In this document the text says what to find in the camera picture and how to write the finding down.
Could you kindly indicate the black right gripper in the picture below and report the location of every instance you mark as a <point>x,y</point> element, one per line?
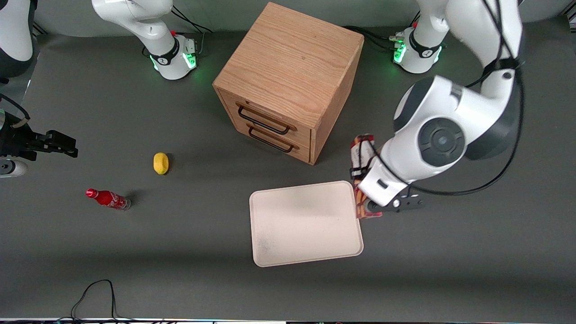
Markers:
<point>19,140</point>

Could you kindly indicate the red cookie box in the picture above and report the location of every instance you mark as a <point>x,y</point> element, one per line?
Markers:
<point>362,208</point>

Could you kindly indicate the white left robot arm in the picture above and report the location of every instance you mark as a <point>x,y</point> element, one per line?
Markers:
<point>441,135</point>

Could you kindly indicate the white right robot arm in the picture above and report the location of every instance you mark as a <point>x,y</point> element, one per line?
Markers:
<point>166,49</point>

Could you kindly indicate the white rectangular tray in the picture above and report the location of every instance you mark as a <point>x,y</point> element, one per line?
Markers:
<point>306,222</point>

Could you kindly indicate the wooden drawer front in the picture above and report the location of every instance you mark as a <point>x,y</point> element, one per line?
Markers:
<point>301,134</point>
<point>302,152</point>

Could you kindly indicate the red cola bottle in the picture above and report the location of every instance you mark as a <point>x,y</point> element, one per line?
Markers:
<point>108,198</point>

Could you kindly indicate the yellow lemon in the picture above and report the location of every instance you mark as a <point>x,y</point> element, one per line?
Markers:
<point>160,163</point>

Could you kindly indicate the wooden drawer cabinet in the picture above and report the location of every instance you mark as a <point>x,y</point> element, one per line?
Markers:
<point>288,58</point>

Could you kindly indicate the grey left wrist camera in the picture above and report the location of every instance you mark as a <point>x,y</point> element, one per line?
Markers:
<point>374,207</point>

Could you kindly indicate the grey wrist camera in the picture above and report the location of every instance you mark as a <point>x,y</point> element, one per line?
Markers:
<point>11,168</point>
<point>374,207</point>

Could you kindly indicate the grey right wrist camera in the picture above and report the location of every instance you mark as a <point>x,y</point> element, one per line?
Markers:
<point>11,168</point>

